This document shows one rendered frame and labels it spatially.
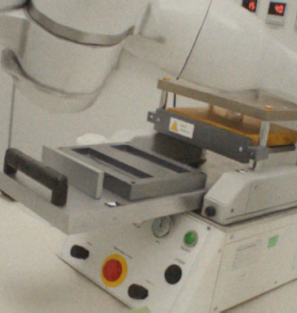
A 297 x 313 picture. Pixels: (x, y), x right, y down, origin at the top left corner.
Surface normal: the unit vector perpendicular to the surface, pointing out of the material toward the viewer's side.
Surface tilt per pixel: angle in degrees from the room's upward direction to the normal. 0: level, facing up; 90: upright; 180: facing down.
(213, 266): 90
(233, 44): 83
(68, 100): 122
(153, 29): 102
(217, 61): 114
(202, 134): 90
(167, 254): 65
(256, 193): 90
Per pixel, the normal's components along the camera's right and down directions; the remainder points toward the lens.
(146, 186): 0.66, 0.33
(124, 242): -0.61, -0.28
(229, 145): -0.74, 0.12
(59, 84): -0.08, 0.79
